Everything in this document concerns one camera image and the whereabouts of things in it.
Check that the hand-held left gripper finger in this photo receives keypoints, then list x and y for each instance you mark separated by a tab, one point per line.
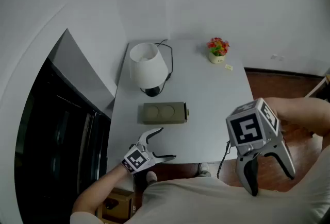
163	158
150	133

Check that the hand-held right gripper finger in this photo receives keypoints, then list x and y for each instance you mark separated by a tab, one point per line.
286	158
250	174

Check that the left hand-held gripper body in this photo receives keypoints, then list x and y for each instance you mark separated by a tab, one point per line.
138	159

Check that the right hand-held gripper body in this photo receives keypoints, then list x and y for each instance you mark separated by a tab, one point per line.
247	130

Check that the olive drawer box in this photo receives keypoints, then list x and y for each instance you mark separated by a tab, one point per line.
162	112

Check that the person's left forearm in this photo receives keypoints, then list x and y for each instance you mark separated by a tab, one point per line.
103	187

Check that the person's right forearm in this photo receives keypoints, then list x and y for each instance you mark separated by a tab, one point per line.
304	117

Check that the person's left shoe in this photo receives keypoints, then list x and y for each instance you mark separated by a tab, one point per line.
151	177

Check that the person's shoe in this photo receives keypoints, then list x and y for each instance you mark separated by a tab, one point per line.
151	177
204	169

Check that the person's right shoe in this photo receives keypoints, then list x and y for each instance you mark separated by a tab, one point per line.
204	169

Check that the yellow wooden floor box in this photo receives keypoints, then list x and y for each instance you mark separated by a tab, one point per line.
123	207

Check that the person's white shirt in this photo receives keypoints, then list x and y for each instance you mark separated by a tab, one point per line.
206	202

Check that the white table lamp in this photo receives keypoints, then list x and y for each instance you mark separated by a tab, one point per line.
148	68

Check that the small yellow paper tag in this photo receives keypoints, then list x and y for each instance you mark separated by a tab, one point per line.
229	67

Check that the black glass cabinet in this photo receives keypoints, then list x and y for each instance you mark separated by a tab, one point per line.
56	140

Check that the potted red flower plant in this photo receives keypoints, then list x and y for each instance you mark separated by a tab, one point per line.
217	49

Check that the wooden table with black frame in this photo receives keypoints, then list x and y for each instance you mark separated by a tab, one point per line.
318	87

